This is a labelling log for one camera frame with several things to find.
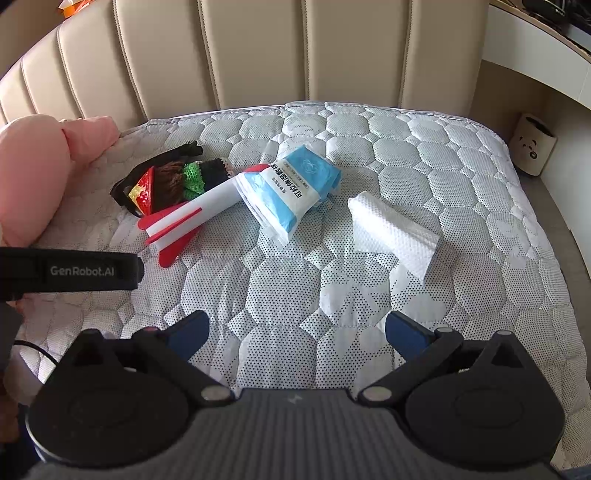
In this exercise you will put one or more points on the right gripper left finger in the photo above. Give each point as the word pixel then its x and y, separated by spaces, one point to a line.
pixel 166 354

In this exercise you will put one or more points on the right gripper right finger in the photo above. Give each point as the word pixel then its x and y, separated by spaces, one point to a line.
pixel 427 354

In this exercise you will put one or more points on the red white toy rocket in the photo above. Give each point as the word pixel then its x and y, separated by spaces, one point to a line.
pixel 171 229

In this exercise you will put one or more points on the white embossed cleaning wipe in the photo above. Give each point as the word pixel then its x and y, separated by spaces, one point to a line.
pixel 378 228

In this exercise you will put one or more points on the colourful crocheted doll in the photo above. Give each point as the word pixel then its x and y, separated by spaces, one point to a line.
pixel 160 187

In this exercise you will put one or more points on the pink plush toy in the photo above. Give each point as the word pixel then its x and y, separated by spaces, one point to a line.
pixel 38 154

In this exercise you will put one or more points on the white quilted mattress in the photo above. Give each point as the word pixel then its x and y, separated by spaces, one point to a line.
pixel 310 314

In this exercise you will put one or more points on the blue white wipes package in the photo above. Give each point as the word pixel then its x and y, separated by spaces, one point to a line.
pixel 280 193

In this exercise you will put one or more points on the panda face waste bin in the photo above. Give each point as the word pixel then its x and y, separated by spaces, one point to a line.
pixel 531 145

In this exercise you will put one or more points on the beige padded headboard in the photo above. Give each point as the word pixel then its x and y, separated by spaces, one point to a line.
pixel 141 60

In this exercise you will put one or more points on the orange tissue box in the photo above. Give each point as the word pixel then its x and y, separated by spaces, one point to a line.
pixel 68 8

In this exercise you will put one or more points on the white desk shelf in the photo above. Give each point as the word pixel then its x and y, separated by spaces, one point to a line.
pixel 520 42

